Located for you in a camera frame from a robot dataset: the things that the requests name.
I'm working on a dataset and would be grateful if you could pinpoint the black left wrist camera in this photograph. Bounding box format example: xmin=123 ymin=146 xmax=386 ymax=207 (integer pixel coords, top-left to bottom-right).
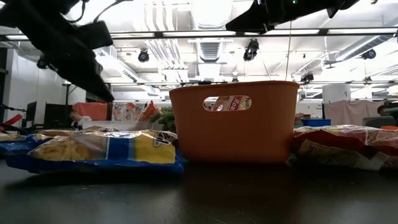
xmin=77 ymin=20 xmax=114 ymax=50

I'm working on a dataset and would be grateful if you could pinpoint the orange plastic bin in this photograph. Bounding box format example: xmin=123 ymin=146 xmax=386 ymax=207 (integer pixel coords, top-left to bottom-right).
xmin=169 ymin=80 xmax=300 ymax=165

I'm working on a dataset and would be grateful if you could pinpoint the salmon partition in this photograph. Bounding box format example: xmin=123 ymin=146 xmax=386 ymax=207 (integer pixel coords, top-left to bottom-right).
xmin=72 ymin=101 xmax=108 ymax=121

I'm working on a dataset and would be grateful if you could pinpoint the blue storage bin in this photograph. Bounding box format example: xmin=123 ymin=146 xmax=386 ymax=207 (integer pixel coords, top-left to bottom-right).
xmin=303 ymin=119 xmax=331 ymax=128

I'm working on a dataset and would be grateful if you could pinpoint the white cabinet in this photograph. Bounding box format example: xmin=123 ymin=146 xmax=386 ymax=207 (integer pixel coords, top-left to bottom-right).
xmin=322 ymin=83 xmax=351 ymax=104

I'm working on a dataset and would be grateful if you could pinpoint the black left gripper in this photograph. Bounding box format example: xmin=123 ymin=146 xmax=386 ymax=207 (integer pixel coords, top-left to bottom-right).
xmin=0 ymin=0 xmax=115 ymax=103

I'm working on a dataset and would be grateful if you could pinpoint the black overhead frame bar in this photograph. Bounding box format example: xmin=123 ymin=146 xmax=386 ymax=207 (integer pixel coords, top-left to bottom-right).
xmin=0 ymin=27 xmax=398 ymax=40

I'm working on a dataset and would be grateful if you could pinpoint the clear plastic bin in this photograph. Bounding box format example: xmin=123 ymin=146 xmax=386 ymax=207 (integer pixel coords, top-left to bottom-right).
xmin=81 ymin=120 xmax=162 ymax=131

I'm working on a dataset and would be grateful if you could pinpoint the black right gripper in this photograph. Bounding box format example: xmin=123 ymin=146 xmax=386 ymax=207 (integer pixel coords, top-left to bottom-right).
xmin=225 ymin=0 xmax=361 ymax=33

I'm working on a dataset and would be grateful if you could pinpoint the person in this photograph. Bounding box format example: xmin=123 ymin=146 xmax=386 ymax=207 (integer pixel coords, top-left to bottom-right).
xmin=377 ymin=104 xmax=398 ymax=118
xmin=68 ymin=109 xmax=93 ymax=129

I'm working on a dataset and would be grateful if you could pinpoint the beige cloth cover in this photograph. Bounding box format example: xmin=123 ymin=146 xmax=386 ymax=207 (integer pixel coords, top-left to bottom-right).
xmin=323 ymin=100 xmax=385 ymax=127

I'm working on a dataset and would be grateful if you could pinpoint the green artificial potted plant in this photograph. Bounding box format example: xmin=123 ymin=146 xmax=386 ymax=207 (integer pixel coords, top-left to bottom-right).
xmin=157 ymin=106 xmax=177 ymax=134

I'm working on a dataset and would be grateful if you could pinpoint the red Maruchan ramen pack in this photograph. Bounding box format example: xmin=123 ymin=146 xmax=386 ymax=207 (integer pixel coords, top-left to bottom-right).
xmin=291 ymin=124 xmax=398 ymax=172
xmin=203 ymin=95 xmax=252 ymax=112

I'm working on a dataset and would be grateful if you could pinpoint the blue Maruchan ramen pack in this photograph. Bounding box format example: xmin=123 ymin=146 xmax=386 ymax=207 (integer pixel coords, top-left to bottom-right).
xmin=0 ymin=132 xmax=47 ymax=156
xmin=4 ymin=129 xmax=185 ymax=174

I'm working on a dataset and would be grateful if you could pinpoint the black table mat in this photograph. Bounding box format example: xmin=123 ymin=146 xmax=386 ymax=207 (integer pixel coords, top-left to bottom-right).
xmin=0 ymin=155 xmax=398 ymax=224

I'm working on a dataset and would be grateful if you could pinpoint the orange Maruchan ramen pack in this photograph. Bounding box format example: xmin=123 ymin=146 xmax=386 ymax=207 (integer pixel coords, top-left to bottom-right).
xmin=136 ymin=100 xmax=162 ymax=124

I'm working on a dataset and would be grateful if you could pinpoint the black monitor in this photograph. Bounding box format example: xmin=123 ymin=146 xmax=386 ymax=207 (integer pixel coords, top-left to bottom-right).
xmin=43 ymin=103 xmax=74 ymax=129

